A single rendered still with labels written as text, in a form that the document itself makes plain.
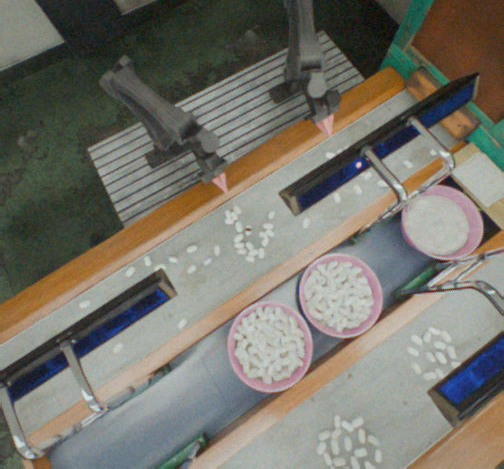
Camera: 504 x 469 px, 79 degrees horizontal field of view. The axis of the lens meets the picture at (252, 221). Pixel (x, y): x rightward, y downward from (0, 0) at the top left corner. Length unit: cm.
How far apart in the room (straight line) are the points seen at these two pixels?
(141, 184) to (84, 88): 148
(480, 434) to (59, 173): 243
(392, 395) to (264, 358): 40
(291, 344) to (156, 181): 81
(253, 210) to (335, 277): 37
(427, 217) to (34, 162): 234
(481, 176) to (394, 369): 73
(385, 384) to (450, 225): 58
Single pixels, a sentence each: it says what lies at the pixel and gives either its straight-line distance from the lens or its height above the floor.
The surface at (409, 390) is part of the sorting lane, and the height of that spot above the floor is 74.
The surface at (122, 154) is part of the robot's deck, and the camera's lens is 142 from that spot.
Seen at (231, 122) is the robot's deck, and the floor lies 67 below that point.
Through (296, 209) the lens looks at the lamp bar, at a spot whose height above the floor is 107.
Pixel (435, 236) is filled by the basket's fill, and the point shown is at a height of 73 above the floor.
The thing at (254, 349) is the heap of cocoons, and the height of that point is 74.
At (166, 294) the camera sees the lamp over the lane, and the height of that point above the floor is 107.
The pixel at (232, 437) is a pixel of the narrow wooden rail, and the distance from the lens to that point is 110.
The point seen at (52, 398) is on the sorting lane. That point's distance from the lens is 128.
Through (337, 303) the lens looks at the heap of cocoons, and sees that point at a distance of 109.
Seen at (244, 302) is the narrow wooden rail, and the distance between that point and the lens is 104.
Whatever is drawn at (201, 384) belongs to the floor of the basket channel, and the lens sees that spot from 117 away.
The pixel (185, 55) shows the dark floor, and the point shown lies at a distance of 262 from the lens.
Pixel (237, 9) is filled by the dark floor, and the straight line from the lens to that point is 288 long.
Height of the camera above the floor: 180
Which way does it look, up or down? 73 degrees down
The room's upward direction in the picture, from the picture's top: 8 degrees counter-clockwise
